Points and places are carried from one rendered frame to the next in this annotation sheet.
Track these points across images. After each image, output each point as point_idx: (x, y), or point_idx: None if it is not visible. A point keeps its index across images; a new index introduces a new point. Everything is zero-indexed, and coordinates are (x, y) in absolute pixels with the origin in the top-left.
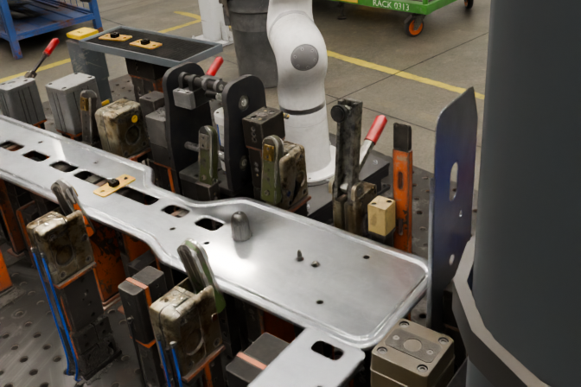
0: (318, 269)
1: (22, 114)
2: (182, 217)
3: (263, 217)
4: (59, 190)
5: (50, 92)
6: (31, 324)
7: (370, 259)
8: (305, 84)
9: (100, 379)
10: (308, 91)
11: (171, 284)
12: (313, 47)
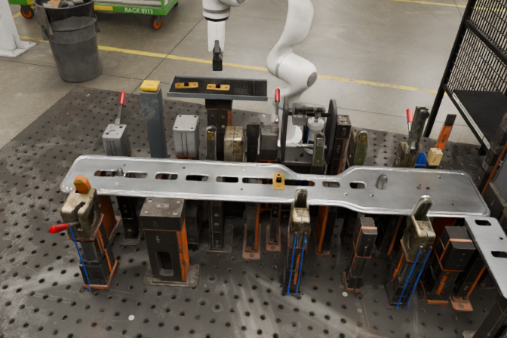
0: (431, 189)
1: (124, 152)
2: (341, 186)
3: (375, 173)
4: (305, 194)
5: (179, 133)
6: (228, 280)
7: (443, 178)
8: (302, 93)
9: (305, 289)
10: (299, 96)
11: (333, 223)
12: (316, 73)
